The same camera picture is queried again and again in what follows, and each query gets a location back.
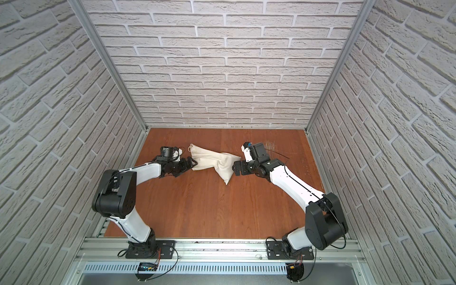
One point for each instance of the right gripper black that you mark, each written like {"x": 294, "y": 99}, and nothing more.
{"x": 236, "y": 165}

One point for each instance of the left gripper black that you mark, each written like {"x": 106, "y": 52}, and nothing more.
{"x": 183, "y": 165}

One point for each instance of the beige cloth soil bag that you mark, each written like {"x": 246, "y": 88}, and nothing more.
{"x": 221, "y": 162}

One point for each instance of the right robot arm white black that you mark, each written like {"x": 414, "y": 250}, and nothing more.
{"x": 324, "y": 218}

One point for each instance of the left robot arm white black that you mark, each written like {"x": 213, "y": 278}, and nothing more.
{"x": 116, "y": 195}

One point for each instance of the left controller board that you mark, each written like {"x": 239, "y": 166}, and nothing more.
{"x": 146, "y": 270}

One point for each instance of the controller board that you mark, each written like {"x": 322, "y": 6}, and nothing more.
{"x": 146, "y": 270}
{"x": 295, "y": 272}

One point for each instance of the right controller board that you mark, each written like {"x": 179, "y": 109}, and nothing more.
{"x": 295, "y": 272}

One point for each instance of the vent grille strip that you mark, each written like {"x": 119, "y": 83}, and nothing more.
{"x": 249, "y": 268}

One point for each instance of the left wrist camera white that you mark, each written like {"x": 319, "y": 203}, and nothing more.
{"x": 170, "y": 154}

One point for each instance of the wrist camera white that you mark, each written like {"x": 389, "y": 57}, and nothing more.
{"x": 170, "y": 154}
{"x": 255, "y": 152}

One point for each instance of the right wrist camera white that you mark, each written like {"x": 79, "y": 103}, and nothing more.
{"x": 255, "y": 152}

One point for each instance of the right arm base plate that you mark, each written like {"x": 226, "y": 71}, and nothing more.
{"x": 279, "y": 250}

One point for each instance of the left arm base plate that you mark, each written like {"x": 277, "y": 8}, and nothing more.
{"x": 151, "y": 250}

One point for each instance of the aluminium front rail frame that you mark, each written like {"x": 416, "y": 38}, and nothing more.
{"x": 109, "y": 249}

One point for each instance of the left corner aluminium post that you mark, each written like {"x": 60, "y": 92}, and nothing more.
{"x": 84, "y": 18}

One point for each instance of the corner aluminium post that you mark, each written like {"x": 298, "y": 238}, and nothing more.
{"x": 355, "y": 31}
{"x": 84, "y": 18}

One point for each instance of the right corner aluminium post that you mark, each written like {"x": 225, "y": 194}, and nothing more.
{"x": 355, "y": 31}

